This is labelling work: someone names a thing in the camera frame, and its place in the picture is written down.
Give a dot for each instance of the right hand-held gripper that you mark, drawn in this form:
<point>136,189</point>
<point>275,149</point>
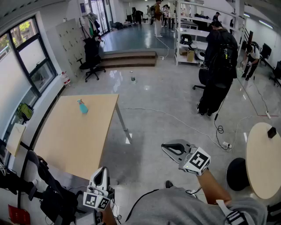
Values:
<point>198,159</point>

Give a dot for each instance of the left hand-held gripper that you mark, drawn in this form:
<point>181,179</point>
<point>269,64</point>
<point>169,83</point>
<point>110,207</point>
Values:
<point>91,198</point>

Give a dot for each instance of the teal spray bottle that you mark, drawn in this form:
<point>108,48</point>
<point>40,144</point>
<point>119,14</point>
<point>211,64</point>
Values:
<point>83,108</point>

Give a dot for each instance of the person's left forearm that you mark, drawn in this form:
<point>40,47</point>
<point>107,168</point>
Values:
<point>109,216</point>

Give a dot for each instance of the person's right forearm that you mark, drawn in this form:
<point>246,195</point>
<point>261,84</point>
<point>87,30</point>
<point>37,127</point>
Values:
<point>211,189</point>

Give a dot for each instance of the person's black shoe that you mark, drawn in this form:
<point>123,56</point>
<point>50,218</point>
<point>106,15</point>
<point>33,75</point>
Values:
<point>169,184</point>

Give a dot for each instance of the black bag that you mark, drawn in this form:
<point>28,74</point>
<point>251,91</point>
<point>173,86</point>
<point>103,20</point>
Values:
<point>58,204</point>

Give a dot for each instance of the white power strip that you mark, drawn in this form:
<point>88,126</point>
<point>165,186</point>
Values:
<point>268,114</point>
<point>161,58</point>
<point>227,145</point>

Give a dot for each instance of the grey metal table leg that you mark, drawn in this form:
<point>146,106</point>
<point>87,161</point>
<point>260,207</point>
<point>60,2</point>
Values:
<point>123,125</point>

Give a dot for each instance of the person's grey sweatshirt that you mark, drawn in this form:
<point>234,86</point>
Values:
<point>175,208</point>

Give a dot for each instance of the black equipment chair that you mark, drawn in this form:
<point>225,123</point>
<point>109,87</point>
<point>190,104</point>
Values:
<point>33,167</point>

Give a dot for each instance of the red folder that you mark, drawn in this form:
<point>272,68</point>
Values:
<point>18,215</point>

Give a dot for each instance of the round wooden table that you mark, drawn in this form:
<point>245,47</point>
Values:
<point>265,164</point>

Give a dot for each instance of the pale wooden board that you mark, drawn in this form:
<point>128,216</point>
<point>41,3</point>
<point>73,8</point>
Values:
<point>15,139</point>

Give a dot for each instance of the cardboard box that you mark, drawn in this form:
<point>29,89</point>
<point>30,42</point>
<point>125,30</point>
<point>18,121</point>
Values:
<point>190,56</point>

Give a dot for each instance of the small black box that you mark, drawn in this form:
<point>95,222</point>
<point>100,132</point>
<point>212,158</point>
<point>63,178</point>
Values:
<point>271,132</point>

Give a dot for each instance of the white round device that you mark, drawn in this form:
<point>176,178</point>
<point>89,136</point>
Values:
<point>199,55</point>

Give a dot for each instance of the green backpack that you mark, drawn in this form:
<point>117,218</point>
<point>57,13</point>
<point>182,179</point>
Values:
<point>26,111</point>

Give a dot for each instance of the wooden steps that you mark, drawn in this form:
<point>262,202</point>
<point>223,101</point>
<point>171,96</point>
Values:
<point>129,59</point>

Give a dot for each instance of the clear water jug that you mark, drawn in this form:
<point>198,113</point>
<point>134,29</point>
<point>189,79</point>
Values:
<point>65,79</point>

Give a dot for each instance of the white shelving rack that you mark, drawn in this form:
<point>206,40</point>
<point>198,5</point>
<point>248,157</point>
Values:
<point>191,31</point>

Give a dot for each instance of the black framed window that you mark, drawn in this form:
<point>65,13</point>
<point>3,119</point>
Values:
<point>33,59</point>

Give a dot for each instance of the white locker cabinet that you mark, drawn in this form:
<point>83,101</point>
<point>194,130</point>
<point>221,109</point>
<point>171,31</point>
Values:
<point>69,44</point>

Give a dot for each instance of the coat rack with clothes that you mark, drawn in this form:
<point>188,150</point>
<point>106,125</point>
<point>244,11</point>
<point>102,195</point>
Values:
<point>92,24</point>

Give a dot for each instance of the ceiling light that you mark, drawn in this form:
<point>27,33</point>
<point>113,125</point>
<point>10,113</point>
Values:
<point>266,24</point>

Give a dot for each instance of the black round pedestal base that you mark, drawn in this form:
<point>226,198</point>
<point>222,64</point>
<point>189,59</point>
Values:
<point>237,173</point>

